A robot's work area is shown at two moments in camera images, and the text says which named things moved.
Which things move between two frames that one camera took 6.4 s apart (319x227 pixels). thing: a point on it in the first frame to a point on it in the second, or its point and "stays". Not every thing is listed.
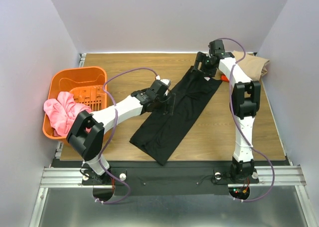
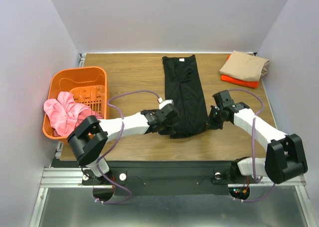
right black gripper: (198, 62) to (213, 117)
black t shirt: (163, 128) to (183, 89)
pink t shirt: (63, 112) stays
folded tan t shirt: (254, 66) stays
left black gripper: (167, 109) to (169, 130)
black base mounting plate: (170, 177) stays
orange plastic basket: (87, 85) stays
